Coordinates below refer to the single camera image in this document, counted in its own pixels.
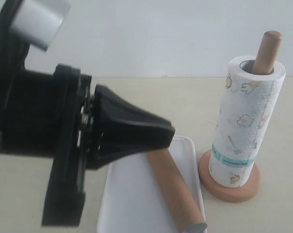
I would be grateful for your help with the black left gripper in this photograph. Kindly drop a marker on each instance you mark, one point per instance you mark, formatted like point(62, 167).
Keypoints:
point(44, 114)

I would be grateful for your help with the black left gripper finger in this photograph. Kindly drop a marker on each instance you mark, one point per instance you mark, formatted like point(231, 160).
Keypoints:
point(119, 122)
point(104, 153)

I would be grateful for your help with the brown cardboard tube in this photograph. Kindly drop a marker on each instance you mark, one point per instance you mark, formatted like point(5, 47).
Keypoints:
point(182, 205)

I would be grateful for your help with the printed white paper towel roll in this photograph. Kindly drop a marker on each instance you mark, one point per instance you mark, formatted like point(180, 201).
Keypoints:
point(246, 107)

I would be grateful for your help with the wooden paper towel holder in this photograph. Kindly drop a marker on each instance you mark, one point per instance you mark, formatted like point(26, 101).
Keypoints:
point(263, 65)

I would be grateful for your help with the white rectangular plastic tray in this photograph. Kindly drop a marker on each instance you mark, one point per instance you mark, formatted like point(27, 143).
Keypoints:
point(132, 201)

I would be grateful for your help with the white cylindrical wrist camera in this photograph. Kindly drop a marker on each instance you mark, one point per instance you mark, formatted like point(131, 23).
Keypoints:
point(38, 21)

